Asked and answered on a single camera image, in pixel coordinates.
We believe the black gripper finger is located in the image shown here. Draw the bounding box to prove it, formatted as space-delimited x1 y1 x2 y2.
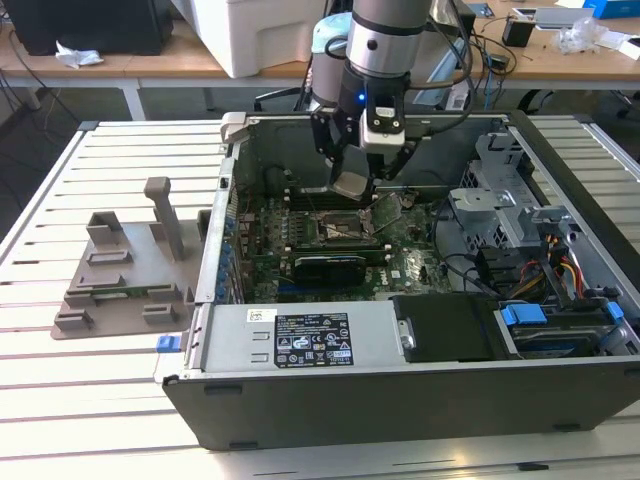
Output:
310 107 346 176
380 139 417 182

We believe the silver CPU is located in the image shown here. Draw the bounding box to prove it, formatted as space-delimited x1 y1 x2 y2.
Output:
328 147 375 203

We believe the CPU socket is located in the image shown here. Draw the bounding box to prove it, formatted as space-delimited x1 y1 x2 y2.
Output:
312 207 379 246

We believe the metal socket cover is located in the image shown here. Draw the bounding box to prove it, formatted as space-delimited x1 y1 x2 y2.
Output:
364 193 404 235

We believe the white printer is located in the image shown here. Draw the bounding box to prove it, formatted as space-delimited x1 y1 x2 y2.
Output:
169 0 331 80

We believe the black RAM slot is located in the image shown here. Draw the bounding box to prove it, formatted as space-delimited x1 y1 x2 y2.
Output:
294 237 384 246
294 243 385 252

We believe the green motherboard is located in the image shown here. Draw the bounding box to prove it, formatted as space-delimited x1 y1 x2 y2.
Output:
232 192 454 304

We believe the metal drive cage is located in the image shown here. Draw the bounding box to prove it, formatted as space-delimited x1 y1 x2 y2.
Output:
447 130 581 251

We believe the black graphics card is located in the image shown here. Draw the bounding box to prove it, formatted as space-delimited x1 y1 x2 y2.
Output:
292 253 369 289

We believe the black plastic shroud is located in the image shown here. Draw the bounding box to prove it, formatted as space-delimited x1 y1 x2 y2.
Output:
388 293 506 364

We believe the small black box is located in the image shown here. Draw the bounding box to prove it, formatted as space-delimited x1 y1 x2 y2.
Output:
501 14 536 49

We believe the hard disk in blue carrier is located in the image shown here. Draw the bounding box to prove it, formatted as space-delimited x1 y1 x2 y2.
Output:
492 302 626 360

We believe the grey parts rack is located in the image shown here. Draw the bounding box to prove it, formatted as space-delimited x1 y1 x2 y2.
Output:
49 175 214 342

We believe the flat white box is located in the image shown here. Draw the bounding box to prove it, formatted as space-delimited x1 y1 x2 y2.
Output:
534 4 596 31

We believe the clear plastic bag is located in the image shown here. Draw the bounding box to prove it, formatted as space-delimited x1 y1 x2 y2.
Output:
552 17 609 55

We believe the silver power supply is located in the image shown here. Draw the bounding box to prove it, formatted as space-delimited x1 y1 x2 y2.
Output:
182 299 416 374

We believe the black PC case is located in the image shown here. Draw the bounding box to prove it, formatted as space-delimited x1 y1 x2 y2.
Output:
152 110 640 451

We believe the green RAM stick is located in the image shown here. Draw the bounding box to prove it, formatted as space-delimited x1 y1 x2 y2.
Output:
92 282 175 297

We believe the white paper box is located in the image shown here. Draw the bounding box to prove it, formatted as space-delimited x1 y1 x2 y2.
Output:
599 29 640 59

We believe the black computer box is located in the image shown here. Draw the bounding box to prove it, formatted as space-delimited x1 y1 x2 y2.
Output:
2 0 174 57

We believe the crumpled white paper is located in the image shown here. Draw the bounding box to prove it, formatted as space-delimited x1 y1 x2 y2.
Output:
53 39 105 70

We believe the blue cardboard box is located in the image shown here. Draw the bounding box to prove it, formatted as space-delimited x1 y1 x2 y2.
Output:
582 0 640 20

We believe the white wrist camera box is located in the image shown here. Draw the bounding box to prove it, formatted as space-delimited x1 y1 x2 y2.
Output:
357 92 407 152

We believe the black cable with white tag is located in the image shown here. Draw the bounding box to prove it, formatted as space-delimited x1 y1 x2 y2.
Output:
263 164 294 196

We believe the wire locking lever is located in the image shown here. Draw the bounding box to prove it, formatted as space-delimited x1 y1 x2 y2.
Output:
304 191 330 236

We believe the grey case handle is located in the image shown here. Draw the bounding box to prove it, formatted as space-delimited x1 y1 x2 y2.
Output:
219 111 251 145

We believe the wooden desk white frame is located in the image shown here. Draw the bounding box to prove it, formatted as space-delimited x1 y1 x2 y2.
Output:
449 0 640 92
0 19 236 121

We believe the coloured wire bundle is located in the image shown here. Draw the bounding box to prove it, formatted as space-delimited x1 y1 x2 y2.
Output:
519 239 586 301

